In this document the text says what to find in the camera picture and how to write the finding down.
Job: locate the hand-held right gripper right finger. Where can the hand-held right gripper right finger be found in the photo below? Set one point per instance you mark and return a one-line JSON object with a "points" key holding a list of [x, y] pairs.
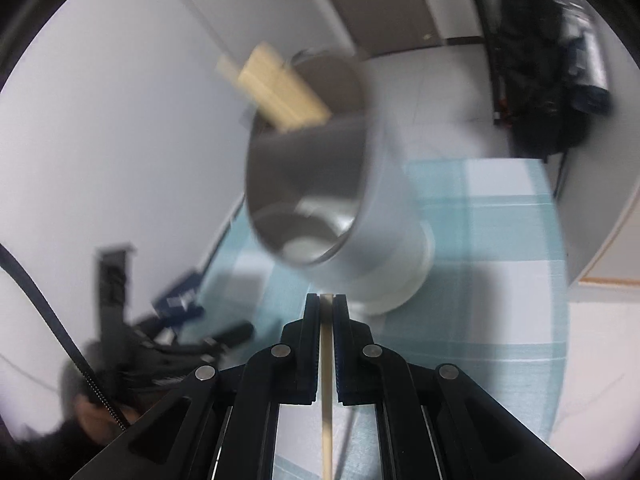
{"points": [[341, 320]]}

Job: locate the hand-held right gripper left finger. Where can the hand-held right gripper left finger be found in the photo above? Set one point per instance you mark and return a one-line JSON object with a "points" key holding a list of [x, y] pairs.
{"points": [[312, 320]]}

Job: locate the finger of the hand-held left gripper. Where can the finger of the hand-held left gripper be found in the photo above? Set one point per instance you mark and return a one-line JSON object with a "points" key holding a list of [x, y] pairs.
{"points": [[232, 337]]}

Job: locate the slim wooden chopstick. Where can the slim wooden chopstick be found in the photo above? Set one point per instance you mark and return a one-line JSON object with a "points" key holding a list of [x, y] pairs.
{"points": [[326, 385]]}

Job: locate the white plastic utensil holder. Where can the white plastic utensil holder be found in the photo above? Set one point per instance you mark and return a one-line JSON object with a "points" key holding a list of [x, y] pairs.
{"points": [[380, 240]]}

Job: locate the bunch of wooden chopsticks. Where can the bunch of wooden chopsticks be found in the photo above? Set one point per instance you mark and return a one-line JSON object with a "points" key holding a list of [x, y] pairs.
{"points": [[280, 95]]}

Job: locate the person's left forearm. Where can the person's left forearm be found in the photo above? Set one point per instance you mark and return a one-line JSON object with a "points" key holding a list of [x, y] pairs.
{"points": [[45, 440]]}

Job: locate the person's left hand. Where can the person's left hand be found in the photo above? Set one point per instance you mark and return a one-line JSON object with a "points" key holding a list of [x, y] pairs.
{"points": [[97, 417]]}

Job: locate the navy shoe box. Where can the navy shoe box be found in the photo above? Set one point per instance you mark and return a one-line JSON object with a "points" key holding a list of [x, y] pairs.
{"points": [[170, 292]]}

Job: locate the teal white checked tablecloth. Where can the teal white checked tablecloth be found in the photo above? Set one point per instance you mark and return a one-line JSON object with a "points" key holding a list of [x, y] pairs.
{"points": [[500, 240]]}

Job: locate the black jacket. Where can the black jacket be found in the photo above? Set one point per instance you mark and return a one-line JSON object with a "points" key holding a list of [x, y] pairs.
{"points": [[535, 85]]}

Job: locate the white cabinet with wood trim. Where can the white cabinet with wood trim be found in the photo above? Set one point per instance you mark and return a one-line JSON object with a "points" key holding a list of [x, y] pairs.
{"points": [[615, 185]]}

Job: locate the grey brown door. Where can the grey brown door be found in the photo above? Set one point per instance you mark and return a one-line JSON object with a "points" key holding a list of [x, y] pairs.
{"points": [[380, 0]]}

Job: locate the silver folded umbrella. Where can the silver folded umbrella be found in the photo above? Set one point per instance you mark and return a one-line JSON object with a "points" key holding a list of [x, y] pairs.
{"points": [[590, 60]]}

